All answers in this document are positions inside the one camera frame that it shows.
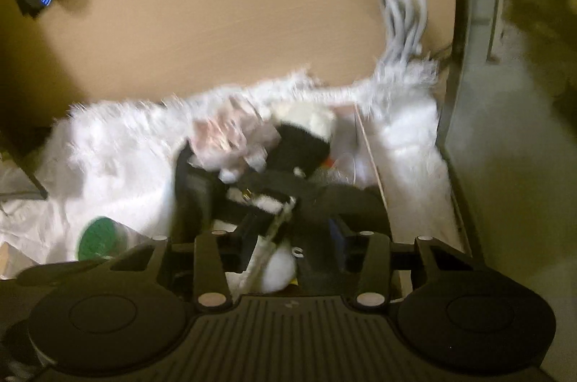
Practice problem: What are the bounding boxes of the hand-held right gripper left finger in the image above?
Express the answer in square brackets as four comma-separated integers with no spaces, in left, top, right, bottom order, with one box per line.
[109,214,265,309]

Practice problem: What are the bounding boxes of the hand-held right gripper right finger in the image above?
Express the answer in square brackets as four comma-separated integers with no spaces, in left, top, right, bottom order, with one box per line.
[328,219,475,308]

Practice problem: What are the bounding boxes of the pink rose black hair bow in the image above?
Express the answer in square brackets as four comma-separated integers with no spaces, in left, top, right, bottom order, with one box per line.
[187,93,280,181]

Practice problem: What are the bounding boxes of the cardboard box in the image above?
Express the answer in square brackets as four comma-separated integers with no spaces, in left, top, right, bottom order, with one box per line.
[354,105,394,239]

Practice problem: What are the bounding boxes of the black white fluffy hair accessory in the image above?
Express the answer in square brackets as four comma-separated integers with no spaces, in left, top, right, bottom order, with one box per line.
[266,102,340,181]

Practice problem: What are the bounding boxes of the green capped plastic bottle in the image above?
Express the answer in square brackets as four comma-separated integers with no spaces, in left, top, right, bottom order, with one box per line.
[76,215,155,264]

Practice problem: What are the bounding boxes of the white furry mat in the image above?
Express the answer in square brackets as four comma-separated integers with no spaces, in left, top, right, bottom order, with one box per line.
[45,57,456,275]

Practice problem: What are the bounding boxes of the white plastic bag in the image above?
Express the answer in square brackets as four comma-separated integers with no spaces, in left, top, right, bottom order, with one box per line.
[0,166,91,280]

